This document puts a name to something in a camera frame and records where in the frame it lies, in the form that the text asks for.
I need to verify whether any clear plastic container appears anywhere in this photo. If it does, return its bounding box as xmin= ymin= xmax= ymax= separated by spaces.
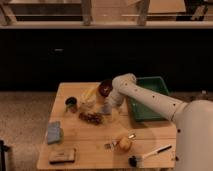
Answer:
xmin=80 ymin=97 xmax=96 ymax=111

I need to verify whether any brown wooden block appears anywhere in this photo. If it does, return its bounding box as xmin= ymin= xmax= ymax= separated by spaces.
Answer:
xmin=49 ymin=148 xmax=76 ymax=164

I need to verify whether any dark green mug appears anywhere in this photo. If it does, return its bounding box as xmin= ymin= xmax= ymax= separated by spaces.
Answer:
xmin=65 ymin=97 xmax=78 ymax=113

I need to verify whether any black and white brush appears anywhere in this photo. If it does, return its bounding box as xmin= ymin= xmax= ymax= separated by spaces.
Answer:
xmin=128 ymin=145 xmax=172 ymax=168

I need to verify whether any small metal clip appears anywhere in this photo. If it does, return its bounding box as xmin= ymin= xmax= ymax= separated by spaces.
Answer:
xmin=104 ymin=142 xmax=115 ymax=149

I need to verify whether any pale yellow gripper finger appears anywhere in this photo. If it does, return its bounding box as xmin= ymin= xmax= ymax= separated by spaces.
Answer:
xmin=108 ymin=107 xmax=120 ymax=123

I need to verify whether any yellow banana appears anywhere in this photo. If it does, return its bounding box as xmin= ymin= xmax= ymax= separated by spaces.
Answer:
xmin=82 ymin=86 xmax=96 ymax=102

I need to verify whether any bunch of brown grapes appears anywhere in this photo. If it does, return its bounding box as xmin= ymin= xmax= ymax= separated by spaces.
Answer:
xmin=79 ymin=112 xmax=103 ymax=125

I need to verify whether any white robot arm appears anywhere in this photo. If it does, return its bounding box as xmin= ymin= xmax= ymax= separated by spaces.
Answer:
xmin=108 ymin=73 xmax=213 ymax=171

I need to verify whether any dark red bowl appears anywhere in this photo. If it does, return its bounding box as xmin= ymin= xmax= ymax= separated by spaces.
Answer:
xmin=98 ymin=79 xmax=113 ymax=97

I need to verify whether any green plastic tray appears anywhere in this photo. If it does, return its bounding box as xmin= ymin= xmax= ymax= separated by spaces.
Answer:
xmin=128 ymin=76 xmax=169 ymax=122

